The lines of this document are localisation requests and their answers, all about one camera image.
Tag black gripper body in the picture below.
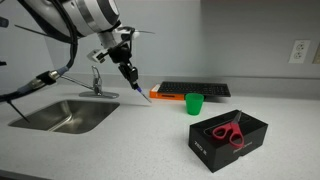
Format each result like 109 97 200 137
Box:
107 42 133 65

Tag green plastic cup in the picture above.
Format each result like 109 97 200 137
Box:
184 92 205 117

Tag chrome faucet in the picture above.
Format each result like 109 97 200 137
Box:
60 65 120 100

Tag orange flat box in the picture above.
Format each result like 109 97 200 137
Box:
149 84 186 102

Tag black keyboard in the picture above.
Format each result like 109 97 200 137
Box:
157 81 232 98

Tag stainless steel sink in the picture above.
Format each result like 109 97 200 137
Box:
7 99 121 135

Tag black ZED box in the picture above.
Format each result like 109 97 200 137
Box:
188 109 269 174

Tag thin black rod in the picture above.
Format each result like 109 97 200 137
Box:
6 99 30 123

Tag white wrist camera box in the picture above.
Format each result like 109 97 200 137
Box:
86 48 110 65

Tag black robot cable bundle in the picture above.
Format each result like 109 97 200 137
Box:
0 0 80 103

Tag red handled scissors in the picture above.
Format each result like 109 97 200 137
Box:
211 109 245 149

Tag white wall power outlet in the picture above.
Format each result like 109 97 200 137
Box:
288 39 311 65

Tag beige wall switch plate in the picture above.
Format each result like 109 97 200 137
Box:
312 42 320 65

